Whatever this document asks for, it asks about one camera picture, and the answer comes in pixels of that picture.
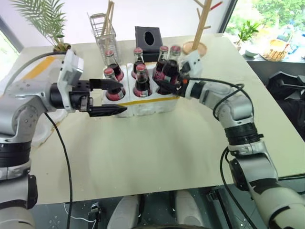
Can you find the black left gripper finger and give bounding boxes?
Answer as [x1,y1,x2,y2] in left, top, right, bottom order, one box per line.
[87,104,128,118]
[89,78,124,91]

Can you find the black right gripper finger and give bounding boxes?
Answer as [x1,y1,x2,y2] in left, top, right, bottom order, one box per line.
[156,80,178,95]

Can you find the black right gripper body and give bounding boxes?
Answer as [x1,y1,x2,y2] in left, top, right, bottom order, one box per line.
[168,71,191,98]

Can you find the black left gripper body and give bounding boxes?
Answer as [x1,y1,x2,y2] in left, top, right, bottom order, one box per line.
[69,80,94,113]

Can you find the glass cola bottle red cap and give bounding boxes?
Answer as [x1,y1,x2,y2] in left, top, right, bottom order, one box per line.
[157,45,181,95]
[132,64,153,98]
[104,50,125,82]
[131,47,146,80]
[152,45,170,82]
[102,67,127,102]

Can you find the white foam crate yellow tape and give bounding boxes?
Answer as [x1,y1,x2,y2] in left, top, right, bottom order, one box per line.
[102,62,181,119]

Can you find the black tissue box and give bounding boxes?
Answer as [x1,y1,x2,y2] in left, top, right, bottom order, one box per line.
[134,25,164,63]

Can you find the wooden stick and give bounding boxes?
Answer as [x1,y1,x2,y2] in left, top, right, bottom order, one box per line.
[106,1,115,36]
[102,0,113,37]

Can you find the wooden branch stand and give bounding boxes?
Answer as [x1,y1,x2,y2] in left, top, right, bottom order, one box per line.
[182,0,224,57]

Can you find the white bowl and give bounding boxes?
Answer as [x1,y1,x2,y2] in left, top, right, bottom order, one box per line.
[244,48,260,58]

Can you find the green palm plant in pot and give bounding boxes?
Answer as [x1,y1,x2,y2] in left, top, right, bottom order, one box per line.
[10,0,72,53]

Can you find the small green potted plant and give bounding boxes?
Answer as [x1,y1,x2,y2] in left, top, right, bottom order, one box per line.
[234,21,261,52]

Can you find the grey rounded robot leg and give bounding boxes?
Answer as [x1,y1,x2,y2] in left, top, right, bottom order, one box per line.
[106,194,144,229]
[172,190,203,229]

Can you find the small black device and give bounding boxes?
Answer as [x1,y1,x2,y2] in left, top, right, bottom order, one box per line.
[87,202,102,229]

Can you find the woven wicker basket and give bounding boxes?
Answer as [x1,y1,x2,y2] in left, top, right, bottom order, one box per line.
[260,39,296,62]

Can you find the black bag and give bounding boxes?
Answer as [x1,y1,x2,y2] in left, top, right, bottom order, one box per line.
[265,70,305,146]

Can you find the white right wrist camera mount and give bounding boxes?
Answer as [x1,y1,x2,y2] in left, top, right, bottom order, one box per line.
[180,50,203,99]

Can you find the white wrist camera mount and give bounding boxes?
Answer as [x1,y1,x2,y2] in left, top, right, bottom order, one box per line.
[57,49,85,113]
[180,50,203,99]

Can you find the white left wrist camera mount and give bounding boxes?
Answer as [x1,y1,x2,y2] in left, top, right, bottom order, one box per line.
[57,49,85,113]

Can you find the metal wire basket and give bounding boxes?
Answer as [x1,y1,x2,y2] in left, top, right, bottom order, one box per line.
[89,12,120,65]

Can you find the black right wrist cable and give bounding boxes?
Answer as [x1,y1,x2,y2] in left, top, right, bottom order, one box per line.
[189,76,246,118]

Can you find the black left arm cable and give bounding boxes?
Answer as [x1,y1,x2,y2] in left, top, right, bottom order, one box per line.
[44,112,74,229]

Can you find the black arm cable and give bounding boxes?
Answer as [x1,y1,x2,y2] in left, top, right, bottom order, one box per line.
[219,145,264,229]
[44,112,74,229]

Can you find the grey left wrist cable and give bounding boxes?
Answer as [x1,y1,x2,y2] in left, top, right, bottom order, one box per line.
[0,51,70,83]

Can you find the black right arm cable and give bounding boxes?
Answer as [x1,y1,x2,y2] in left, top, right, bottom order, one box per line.
[219,145,264,229]

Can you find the thin white cable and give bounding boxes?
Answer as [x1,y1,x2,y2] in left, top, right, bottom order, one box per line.
[62,202,97,229]

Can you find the black metal frame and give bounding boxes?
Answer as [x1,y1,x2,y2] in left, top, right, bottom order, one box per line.
[205,187,231,217]

